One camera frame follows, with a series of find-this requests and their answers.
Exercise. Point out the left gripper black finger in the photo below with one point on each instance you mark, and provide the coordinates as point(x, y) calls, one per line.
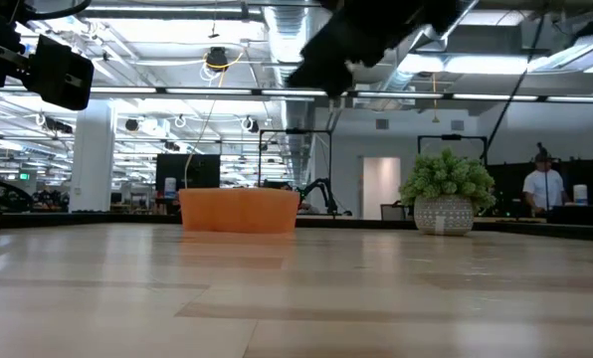
point(60, 74)

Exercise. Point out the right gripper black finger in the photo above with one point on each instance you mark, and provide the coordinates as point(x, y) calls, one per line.
point(326, 69)

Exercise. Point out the black background robot arm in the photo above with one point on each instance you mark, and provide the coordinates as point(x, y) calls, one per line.
point(332, 201)

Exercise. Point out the orange translucent plastic basket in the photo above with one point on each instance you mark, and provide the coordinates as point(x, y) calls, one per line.
point(239, 211)

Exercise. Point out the overhead bar with light strips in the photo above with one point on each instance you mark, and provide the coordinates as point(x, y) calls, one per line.
point(426, 95)

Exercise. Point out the white building column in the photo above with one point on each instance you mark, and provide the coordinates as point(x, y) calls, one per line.
point(91, 159)

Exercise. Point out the bright ceiling light panel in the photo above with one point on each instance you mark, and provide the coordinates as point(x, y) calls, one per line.
point(475, 64)

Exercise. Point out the green exit sign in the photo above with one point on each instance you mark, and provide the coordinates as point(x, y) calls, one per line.
point(24, 176)

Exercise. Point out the white door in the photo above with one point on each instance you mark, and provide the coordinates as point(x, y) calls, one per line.
point(381, 184)

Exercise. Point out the black slanted structure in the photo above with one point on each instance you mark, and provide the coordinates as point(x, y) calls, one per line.
point(3, 199)

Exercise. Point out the white canister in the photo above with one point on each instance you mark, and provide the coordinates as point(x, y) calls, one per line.
point(580, 194)
point(170, 188)

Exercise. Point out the black chair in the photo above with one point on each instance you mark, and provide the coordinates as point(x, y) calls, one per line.
point(393, 213)

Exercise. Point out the green leafy plant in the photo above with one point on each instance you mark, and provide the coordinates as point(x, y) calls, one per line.
point(448, 174)

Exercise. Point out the black monitor screen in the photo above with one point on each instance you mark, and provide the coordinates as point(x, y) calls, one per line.
point(197, 171)

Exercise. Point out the patterned grey plant pot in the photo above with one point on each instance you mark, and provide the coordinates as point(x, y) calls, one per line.
point(443, 214)

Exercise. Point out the black partition panel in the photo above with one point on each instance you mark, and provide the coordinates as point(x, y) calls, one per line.
point(505, 184)

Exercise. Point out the black equipment box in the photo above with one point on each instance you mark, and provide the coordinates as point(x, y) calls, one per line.
point(575, 216)

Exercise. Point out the silver ribbed air duct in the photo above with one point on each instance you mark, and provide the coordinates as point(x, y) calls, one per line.
point(291, 40)

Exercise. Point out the black rig frame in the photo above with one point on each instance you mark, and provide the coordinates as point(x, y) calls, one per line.
point(296, 131)
point(451, 136)

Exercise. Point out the grey wall vent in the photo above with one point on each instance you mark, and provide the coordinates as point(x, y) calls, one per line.
point(457, 125)
point(382, 124)

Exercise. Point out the black table edge frame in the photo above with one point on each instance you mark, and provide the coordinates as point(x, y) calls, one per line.
point(77, 219)

